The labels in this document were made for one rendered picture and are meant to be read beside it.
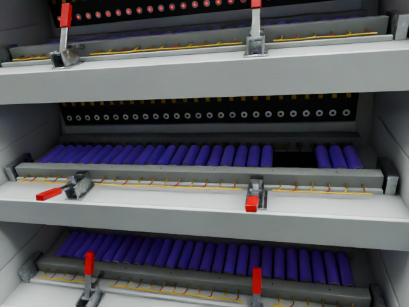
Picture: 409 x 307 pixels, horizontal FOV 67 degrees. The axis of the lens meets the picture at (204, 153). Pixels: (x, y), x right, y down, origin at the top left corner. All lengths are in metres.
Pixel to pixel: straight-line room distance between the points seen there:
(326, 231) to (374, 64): 0.20
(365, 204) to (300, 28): 0.24
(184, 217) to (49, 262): 0.31
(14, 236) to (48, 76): 0.31
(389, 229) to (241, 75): 0.25
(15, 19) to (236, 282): 0.58
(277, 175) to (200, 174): 0.11
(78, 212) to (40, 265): 0.20
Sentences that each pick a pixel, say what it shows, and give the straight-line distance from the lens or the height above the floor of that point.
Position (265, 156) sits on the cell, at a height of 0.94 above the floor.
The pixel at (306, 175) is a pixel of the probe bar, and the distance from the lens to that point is 0.43.
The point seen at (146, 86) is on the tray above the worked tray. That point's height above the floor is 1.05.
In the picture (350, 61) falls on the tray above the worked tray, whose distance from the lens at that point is 0.39.
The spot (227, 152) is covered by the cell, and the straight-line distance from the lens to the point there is 0.49.
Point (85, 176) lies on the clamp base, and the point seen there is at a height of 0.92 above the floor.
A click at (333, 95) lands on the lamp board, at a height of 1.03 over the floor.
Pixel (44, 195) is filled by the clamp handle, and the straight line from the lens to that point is 0.44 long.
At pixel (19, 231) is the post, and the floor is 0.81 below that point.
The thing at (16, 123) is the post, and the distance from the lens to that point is 0.65.
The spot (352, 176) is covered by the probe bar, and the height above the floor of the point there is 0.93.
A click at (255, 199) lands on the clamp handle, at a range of 0.36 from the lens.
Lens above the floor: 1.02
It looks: 9 degrees down
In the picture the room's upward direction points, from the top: 2 degrees counter-clockwise
